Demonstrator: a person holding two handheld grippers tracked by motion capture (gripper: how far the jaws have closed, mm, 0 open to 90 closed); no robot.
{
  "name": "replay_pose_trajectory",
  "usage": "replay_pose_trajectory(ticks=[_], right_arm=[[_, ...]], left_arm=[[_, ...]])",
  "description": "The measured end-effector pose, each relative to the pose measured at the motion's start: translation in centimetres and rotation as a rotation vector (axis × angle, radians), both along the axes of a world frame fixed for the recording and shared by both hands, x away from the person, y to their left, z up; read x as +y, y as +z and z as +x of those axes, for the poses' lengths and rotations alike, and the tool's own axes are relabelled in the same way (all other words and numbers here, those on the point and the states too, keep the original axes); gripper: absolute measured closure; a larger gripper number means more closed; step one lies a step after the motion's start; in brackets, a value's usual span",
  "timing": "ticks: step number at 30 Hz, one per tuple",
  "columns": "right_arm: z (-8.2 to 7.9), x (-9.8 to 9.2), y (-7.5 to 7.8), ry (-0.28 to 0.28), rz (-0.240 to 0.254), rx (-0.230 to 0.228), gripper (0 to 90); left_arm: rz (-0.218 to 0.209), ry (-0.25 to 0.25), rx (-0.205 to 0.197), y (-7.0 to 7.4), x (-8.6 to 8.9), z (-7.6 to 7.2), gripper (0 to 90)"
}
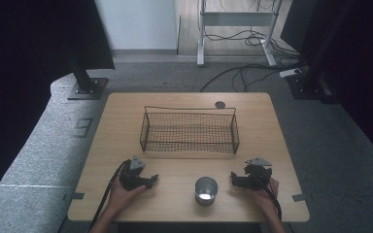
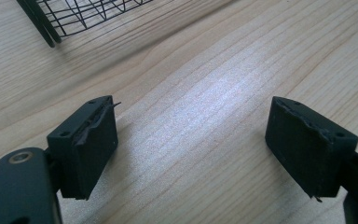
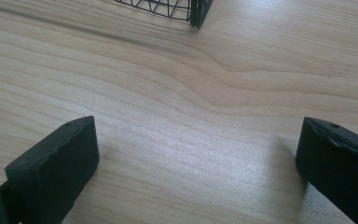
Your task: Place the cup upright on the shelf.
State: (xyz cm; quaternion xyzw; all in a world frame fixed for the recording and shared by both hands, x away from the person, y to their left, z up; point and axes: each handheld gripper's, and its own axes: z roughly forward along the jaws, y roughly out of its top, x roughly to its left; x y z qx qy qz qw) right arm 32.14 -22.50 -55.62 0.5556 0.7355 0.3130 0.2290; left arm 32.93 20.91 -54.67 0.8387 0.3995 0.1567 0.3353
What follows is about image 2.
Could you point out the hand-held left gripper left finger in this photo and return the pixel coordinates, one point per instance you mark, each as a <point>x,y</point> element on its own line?
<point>87,149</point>

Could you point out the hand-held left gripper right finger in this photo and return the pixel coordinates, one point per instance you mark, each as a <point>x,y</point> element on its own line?
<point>304,146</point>

